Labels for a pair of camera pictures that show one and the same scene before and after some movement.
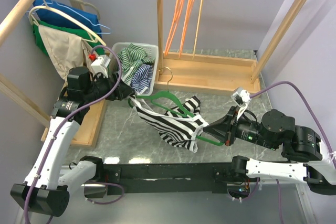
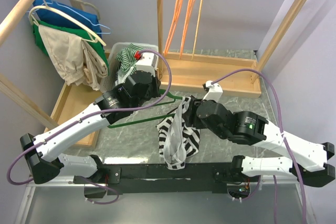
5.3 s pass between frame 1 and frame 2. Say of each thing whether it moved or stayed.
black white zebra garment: moved
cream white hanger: stayed
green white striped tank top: stayed
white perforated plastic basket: stayed
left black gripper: moved
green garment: stayed
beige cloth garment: stayed
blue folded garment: stayed
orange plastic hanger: stayed
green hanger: moved
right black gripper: moved
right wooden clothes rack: stayed
